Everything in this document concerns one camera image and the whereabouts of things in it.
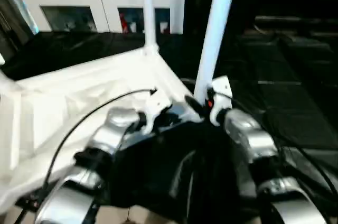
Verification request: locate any long grey metal bar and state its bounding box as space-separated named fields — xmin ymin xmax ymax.
xmin=255 ymin=15 xmax=338 ymax=24

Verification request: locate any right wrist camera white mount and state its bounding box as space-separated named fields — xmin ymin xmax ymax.
xmin=208 ymin=76 xmax=233 ymax=126

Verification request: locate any white plastic table leg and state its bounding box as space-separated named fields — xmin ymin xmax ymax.
xmin=0 ymin=72 xmax=17 ymax=90
xmin=192 ymin=0 xmax=240 ymax=106
xmin=142 ymin=0 xmax=159 ymax=56

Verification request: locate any white plastic table top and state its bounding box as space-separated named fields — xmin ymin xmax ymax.
xmin=0 ymin=45 xmax=204 ymax=203

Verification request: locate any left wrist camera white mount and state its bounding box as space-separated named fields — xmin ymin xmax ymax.
xmin=142 ymin=90 xmax=174 ymax=134

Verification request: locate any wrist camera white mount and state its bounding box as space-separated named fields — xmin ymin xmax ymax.
xmin=208 ymin=76 xmax=233 ymax=126
xmin=142 ymin=90 xmax=174 ymax=134

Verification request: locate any black plastic mat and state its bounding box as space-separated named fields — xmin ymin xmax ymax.
xmin=0 ymin=30 xmax=338 ymax=219

